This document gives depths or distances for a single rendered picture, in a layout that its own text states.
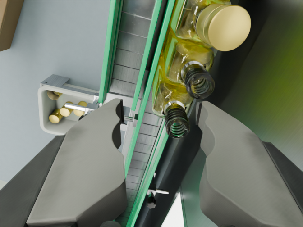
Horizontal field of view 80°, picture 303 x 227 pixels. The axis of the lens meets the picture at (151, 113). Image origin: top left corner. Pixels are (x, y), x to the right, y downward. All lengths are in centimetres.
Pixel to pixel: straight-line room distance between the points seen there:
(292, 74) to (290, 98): 3
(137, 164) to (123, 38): 40
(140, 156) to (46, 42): 45
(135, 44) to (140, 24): 4
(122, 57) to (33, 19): 30
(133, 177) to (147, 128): 23
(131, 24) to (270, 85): 30
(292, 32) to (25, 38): 64
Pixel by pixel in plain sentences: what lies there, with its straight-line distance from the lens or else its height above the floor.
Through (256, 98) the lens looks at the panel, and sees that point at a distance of 32.
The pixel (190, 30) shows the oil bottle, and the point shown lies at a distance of 24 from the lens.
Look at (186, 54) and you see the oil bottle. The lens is 24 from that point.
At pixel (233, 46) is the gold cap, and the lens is 17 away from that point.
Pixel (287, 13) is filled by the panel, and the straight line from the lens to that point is 35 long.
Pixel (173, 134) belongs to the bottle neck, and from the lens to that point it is 23.
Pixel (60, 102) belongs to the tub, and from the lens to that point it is 70.
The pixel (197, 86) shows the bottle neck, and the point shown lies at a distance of 23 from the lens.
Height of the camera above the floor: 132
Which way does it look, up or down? 59 degrees down
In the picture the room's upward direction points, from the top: 178 degrees counter-clockwise
